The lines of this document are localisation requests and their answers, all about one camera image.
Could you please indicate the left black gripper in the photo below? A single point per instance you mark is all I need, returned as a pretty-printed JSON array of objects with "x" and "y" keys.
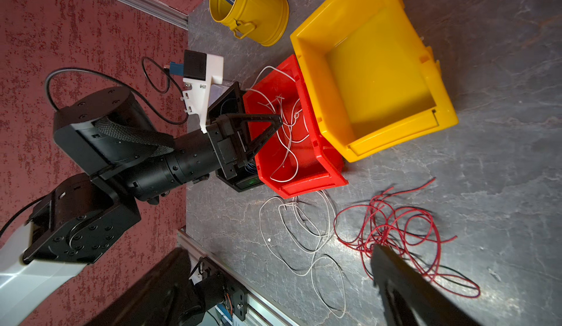
[{"x": 232, "y": 142}]

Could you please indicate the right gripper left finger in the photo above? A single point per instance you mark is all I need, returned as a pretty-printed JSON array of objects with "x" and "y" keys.
[{"x": 163, "y": 296}]

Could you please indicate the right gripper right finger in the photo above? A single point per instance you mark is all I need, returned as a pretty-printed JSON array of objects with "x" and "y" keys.
[{"x": 405, "y": 294}]

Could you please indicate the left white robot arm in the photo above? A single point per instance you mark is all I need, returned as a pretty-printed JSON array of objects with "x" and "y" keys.
[{"x": 123, "y": 160}]

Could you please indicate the red plastic bin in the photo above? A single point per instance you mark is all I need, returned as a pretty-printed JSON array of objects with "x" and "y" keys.
[{"x": 297, "y": 160}]

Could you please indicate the yellow metal cup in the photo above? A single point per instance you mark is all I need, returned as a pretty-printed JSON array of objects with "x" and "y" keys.
[{"x": 263, "y": 21}]

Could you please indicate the yellow plastic bin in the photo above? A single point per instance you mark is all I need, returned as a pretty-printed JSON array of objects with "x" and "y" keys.
[{"x": 372, "y": 82}]

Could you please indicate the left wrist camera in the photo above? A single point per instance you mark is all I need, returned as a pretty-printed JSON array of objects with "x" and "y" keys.
[{"x": 200, "y": 71}]

